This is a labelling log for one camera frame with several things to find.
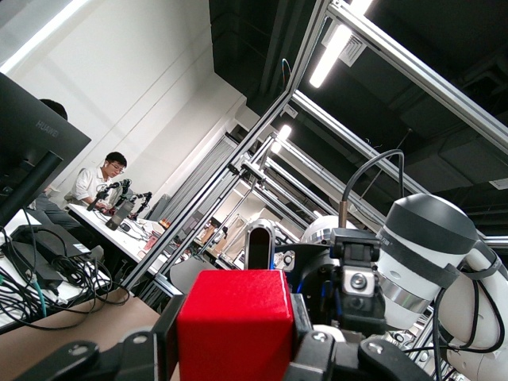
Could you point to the aluminium extrusion cage frame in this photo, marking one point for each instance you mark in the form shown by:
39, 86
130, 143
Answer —
254, 131

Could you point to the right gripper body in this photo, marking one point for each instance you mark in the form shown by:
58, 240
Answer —
319, 230

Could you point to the ceiling air vent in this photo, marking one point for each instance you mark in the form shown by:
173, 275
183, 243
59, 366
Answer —
353, 49

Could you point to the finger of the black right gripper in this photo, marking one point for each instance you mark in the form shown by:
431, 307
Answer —
361, 313
355, 248

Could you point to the white office desk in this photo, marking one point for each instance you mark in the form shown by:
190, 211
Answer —
99, 226

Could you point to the black Huawei monitor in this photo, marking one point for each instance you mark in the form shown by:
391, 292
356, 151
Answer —
31, 131

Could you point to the red cube block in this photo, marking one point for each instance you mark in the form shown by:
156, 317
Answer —
234, 325

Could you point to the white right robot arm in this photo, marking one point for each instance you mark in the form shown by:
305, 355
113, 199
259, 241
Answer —
428, 238

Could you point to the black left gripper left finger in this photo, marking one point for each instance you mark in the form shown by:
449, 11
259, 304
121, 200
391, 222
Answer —
119, 353

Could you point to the white side table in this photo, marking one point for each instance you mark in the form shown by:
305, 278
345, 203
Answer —
16, 309

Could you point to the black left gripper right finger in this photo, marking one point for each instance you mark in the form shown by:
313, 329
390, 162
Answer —
337, 357

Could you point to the long ceiling light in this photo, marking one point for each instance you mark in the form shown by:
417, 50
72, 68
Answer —
284, 132
329, 55
39, 35

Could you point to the background storage shelving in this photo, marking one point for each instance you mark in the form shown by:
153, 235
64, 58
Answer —
238, 234

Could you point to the flat black electronics box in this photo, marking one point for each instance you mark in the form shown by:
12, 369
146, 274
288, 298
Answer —
39, 246

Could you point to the person in white shirt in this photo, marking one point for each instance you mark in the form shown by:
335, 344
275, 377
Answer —
89, 184

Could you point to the grey office chair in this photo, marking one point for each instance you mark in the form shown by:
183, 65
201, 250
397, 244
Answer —
160, 206

